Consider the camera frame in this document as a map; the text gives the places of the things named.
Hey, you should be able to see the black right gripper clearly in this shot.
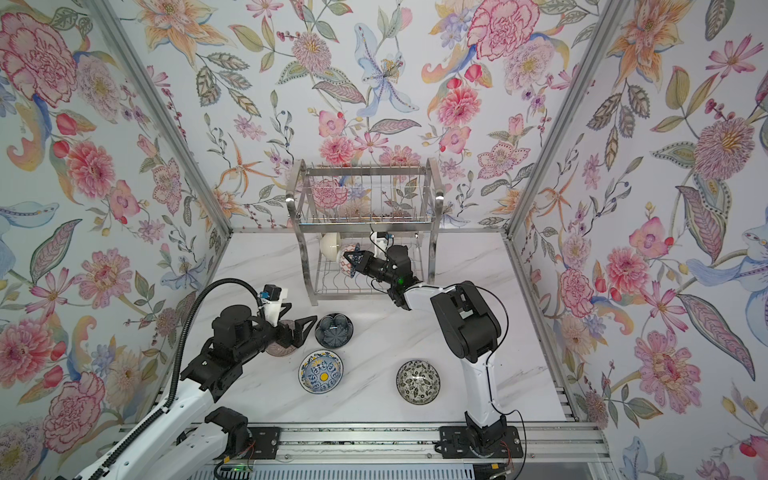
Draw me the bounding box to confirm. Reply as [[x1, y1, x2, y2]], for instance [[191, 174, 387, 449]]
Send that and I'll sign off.
[[347, 252, 401, 290]]

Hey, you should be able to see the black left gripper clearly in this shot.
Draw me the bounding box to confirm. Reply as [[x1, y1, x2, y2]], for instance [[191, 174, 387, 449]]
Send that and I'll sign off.
[[234, 317, 319, 365]]

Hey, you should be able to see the stainless steel dish rack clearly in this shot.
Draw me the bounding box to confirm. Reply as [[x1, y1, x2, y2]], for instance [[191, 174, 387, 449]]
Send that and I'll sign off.
[[286, 158, 446, 305]]

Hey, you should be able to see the cream white bowl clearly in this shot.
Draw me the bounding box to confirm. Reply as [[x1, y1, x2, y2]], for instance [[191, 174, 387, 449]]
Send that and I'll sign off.
[[320, 232, 342, 262]]

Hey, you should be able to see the blue geometric red bowl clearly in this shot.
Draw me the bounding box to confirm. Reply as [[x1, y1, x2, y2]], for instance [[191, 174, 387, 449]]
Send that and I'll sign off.
[[337, 243, 360, 278]]

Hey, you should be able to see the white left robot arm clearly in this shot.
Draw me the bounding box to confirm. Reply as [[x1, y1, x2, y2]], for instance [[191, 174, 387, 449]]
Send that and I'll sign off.
[[75, 305, 318, 479]]

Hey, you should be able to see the pink striped bowl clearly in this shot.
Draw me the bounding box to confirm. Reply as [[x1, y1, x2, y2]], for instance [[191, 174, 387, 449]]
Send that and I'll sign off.
[[265, 320, 297, 357]]

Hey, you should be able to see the dark petal pattern bowl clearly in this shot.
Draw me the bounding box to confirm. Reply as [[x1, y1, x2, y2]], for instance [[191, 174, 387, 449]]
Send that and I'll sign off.
[[315, 313, 354, 349]]

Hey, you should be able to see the blue yellow patterned bowl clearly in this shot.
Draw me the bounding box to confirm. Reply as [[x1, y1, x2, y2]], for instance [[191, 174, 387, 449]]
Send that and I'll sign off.
[[298, 350, 344, 395]]

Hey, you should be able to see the black white floral bowl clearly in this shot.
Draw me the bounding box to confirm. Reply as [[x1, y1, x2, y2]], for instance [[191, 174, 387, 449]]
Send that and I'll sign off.
[[396, 360, 441, 406]]

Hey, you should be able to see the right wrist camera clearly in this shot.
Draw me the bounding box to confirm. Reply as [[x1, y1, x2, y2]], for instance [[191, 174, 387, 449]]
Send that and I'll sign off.
[[370, 231, 390, 259]]

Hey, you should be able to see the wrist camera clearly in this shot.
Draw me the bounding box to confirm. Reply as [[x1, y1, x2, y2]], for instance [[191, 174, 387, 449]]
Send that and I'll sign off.
[[370, 231, 390, 259], [260, 284, 288, 327]]

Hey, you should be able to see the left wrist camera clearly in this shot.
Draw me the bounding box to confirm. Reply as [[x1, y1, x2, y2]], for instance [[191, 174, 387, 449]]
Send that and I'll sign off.
[[260, 284, 288, 327]]

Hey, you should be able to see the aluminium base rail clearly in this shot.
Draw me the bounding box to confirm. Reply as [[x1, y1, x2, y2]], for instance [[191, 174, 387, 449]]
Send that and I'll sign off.
[[95, 421, 613, 466]]

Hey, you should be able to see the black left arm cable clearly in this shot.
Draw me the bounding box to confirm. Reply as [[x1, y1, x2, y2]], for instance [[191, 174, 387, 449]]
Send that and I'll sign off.
[[89, 277, 262, 480]]

